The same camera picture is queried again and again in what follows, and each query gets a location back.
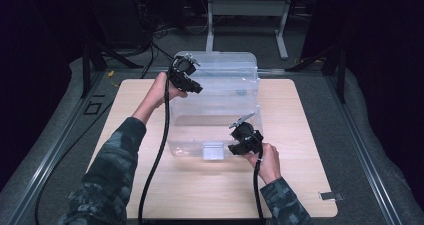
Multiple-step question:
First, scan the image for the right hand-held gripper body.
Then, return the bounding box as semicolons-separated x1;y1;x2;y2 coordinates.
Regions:
228;111;264;155

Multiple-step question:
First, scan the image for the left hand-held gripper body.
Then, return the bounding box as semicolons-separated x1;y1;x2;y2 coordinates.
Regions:
167;53;201;88

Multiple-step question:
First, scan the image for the clear plastic tiered storage box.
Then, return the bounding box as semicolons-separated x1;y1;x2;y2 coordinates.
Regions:
167;50;265;161

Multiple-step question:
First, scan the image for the person's left hand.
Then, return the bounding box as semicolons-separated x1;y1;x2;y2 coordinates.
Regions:
146;72;188;109

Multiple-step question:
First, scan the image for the person's right hand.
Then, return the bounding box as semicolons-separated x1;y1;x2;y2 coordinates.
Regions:
243;144;282;185

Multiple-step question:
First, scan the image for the yellow tag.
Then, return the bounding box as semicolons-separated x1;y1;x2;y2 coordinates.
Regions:
106;70;120;88

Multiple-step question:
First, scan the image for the black metal stand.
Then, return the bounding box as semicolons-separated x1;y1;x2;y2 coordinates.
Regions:
81;43;144;99
287;44;347;103

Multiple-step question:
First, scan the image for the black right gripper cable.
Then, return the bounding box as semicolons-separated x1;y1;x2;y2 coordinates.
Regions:
252;156;266;223

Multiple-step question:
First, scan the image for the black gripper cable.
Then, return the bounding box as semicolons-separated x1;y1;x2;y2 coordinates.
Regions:
252;156;266;223
137;79;172;225

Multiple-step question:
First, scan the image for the bundle of dark cables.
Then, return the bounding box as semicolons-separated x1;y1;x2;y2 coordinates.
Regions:
131;0;209;79

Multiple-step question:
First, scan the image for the grey metal rail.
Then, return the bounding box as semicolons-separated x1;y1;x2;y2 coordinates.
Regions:
0;74;109;225
256;67;288;76
324;75;403;225

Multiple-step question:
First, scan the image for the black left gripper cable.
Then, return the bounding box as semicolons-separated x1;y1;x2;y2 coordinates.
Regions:
137;79;172;225

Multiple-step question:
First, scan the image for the grey metal desk frame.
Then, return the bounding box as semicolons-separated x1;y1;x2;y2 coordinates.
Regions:
204;0;293;60

